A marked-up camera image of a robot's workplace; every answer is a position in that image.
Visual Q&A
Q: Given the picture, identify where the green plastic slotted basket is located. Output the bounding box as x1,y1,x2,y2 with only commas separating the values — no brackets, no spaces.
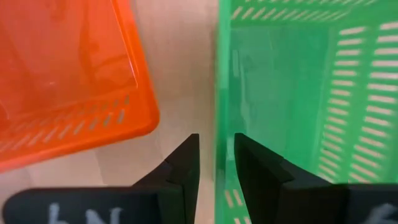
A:
214,0,398,224

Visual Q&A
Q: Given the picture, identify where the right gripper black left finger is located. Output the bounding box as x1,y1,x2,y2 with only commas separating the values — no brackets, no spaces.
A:
2,133,200,224

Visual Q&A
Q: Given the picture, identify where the orange plastic slotted basket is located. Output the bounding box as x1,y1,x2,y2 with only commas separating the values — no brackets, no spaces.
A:
0,0,161,174

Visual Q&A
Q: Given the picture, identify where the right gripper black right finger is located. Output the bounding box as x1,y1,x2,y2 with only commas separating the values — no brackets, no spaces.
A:
233,133,398,224

